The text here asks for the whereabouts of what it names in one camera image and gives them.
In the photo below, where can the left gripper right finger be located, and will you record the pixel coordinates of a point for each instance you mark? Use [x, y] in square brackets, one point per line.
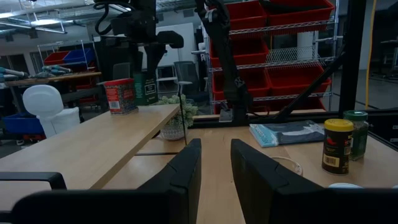
[258, 193]

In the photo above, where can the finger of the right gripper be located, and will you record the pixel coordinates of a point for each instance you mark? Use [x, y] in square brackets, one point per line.
[157, 59]
[136, 62]

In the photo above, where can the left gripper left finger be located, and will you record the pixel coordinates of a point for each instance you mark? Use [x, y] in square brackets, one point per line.
[183, 186]

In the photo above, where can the dark green spice tin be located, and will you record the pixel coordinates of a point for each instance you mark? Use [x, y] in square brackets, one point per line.
[146, 90]

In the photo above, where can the red patterned spice tin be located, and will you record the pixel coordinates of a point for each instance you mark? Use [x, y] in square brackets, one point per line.
[121, 96]

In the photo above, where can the chili onion can yellow lid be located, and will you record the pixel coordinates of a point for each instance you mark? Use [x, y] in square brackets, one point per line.
[337, 146]

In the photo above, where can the green-lid herb jar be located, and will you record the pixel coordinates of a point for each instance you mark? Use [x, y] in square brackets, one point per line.
[360, 140]

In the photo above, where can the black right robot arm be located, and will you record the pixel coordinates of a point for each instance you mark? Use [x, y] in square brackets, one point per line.
[228, 71]

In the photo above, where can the wooden shelf black legs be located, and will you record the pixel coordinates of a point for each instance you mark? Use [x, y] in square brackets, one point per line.
[93, 146]

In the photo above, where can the grey office chair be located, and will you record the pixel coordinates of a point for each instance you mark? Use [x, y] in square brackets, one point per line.
[186, 77]

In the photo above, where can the whiteboard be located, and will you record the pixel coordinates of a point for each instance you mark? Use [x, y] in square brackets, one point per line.
[189, 31]

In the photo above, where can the blue storage bin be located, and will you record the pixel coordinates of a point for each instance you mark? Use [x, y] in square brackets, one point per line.
[21, 123]
[79, 56]

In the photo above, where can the Yellowstone book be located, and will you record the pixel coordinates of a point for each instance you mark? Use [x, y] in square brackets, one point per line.
[286, 133]

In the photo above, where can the potted green succulent plant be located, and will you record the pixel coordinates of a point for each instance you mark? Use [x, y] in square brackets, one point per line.
[177, 121]

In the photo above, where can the wooden workbench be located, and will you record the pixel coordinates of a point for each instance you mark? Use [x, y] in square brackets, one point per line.
[62, 77]

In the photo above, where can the red storage bin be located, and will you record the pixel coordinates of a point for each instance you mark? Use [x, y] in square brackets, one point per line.
[56, 58]
[298, 12]
[295, 81]
[252, 53]
[258, 84]
[248, 15]
[270, 105]

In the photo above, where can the white rounded plastic object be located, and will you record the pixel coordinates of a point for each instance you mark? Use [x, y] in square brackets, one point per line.
[46, 105]

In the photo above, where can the black metal table frame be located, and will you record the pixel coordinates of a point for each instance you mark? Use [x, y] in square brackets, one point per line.
[351, 62]

